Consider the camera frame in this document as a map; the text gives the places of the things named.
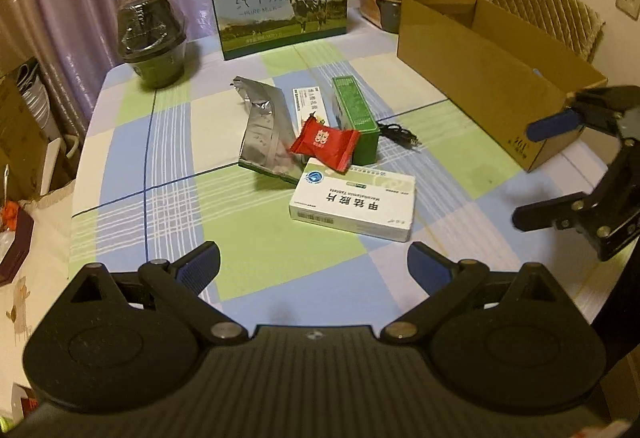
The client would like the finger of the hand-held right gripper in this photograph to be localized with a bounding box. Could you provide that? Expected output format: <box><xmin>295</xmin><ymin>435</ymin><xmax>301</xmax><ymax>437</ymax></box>
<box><xmin>512</xmin><ymin>138</ymin><xmax>640</xmax><ymax>263</ymax></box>
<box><xmin>527</xmin><ymin>85</ymin><xmax>640</xmax><ymax>143</ymax></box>

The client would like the green medicine box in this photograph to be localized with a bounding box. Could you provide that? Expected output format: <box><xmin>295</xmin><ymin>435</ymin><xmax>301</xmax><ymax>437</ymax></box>
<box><xmin>331</xmin><ymin>74</ymin><xmax>379</xmax><ymax>167</ymax></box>

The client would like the stack of white bowls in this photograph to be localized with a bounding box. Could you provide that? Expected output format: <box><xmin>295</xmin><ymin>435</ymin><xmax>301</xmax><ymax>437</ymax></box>
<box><xmin>14</xmin><ymin>60</ymin><xmax>51</xmax><ymax>141</ymax></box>

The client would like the dark red box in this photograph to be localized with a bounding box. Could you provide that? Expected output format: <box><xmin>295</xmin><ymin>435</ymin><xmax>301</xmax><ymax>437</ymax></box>
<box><xmin>0</xmin><ymin>205</ymin><xmax>35</xmax><ymax>286</ymax></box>

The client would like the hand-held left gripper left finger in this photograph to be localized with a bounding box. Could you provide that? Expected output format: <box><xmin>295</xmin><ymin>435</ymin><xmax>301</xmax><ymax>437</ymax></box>
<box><xmin>55</xmin><ymin>240</ymin><xmax>248</xmax><ymax>349</ymax></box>

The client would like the silver foil pouch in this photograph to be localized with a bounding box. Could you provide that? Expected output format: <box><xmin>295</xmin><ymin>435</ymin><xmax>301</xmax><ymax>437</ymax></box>
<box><xmin>231</xmin><ymin>75</ymin><xmax>307</xmax><ymax>186</ymax></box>

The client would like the black usb cable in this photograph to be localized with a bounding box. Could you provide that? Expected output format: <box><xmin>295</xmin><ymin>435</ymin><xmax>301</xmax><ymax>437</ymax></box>
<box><xmin>375</xmin><ymin>122</ymin><xmax>422</xmax><ymax>149</ymax></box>

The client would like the blue milk carton with handle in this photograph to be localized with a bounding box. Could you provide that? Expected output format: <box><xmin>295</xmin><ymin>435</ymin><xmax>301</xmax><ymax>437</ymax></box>
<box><xmin>204</xmin><ymin>0</ymin><xmax>349</xmax><ymax>61</ymax></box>

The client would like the red candy packet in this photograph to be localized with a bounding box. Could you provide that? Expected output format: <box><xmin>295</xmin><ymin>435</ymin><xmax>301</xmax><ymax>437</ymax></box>
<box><xmin>289</xmin><ymin>114</ymin><xmax>362</xmax><ymax>173</ymax></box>

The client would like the quilted cover chair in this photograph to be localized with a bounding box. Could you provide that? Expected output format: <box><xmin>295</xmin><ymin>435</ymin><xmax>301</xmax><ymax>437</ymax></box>
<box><xmin>490</xmin><ymin>0</ymin><xmax>606</xmax><ymax>63</ymax></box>

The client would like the checked tablecloth desktop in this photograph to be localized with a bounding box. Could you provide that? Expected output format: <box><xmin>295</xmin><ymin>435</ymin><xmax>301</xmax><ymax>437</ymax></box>
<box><xmin>67</xmin><ymin>5</ymin><xmax>631</xmax><ymax>334</ymax></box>

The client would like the long white ointment box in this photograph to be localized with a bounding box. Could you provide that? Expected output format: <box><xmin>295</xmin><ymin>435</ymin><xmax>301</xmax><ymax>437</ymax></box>
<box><xmin>291</xmin><ymin>86</ymin><xmax>333</xmax><ymax>159</ymax></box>

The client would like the white medicine box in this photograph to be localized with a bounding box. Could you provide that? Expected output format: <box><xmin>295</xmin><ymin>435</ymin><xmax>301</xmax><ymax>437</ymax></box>
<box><xmin>288</xmin><ymin>157</ymin><xmax>417</xmax><ymax>243</ymax></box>

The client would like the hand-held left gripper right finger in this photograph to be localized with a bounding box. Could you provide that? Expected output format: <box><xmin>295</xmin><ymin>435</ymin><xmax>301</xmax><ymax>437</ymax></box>
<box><xmin>380</xmin><ymin>240</ymin><xmax>581</xmax><ymax>348</ymax></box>

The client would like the brown storage cardboard box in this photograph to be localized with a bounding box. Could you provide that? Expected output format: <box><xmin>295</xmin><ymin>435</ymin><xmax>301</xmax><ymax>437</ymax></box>
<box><xmin>0</xmin><ymin>68</ymin><xmax>68</xmax><ymax>201</ymax></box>

